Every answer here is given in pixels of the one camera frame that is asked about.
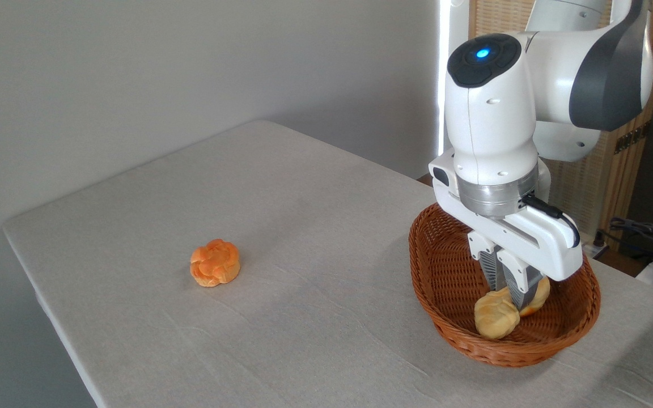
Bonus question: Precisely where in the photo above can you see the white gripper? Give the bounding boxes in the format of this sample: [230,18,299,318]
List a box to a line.
[429,150,583,311]

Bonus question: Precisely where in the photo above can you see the pale braided bread loaf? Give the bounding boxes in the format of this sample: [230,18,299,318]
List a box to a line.
[474,277,551,341]

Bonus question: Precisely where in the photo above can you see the brown wicker basket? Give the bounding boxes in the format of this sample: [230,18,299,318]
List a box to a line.
[409,203,602,368]

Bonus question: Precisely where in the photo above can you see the grey tablecloth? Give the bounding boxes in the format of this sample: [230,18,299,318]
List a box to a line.
[2,119,653,408]

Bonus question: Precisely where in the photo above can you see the dark metal screen hinge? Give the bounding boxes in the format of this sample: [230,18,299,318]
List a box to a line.
[614,122,651,155]

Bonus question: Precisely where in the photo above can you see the orange round bun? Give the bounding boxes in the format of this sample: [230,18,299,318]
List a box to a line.
[190,239,241,287]

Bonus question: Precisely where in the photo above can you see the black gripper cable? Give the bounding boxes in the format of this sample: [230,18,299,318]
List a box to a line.
[522,194,581,249]

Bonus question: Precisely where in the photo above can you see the black cable bundle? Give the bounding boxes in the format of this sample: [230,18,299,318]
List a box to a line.
[596,217,653,268]

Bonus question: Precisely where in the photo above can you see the white vertical frame strip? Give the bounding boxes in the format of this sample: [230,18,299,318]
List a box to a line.
[437,0,470,158]

